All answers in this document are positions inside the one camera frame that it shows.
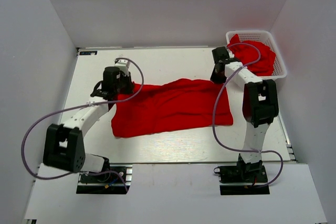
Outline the white plastic basket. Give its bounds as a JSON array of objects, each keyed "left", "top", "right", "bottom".
[{"left": 226, "top": 30, "right": 287, "bottom": 80}]

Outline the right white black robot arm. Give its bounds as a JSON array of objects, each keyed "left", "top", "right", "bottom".
[{"left": 211, "top": 61, "right": 279, "bottom": 182}]

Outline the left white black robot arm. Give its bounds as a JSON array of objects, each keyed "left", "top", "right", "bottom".
[{"left": 43, "top": 63, "right": 134, "bottom": 182}]

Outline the dark label sticker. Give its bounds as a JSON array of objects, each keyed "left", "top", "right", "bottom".
[{"left": 79, "top": 51, "right": 98, "bottom": 56}]

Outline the red t shirt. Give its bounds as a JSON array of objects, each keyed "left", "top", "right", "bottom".
[
  {"left": 226, "top": 34, "right": 277, "bottom": 76},
  {"left": 111, "top": 79, "right": 234, "bottom": 138}
]

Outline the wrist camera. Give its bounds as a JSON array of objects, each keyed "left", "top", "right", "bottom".
[
  {"left": 212, "top": 46, "right": 231, "bottom": 64},
  {"left": 114, "top": 58, "right": 130, "bottom": 76}
]

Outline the red t shirt in basket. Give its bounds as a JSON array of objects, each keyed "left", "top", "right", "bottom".
[{"left": 226, "top": 34, "right": 277, "bottom": 76}]

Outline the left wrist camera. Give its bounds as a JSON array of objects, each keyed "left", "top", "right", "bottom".
[{"left": 114, "top": 58, "right": 130, "bottom": 76}]

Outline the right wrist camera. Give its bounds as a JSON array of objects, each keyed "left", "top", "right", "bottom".
[{"left": 212, "top": 46, "right": 231, "bottom": 64}]

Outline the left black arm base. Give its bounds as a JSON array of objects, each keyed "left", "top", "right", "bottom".
[{"left": 76, "top": 164, "right": 132, "bottom": 195}]

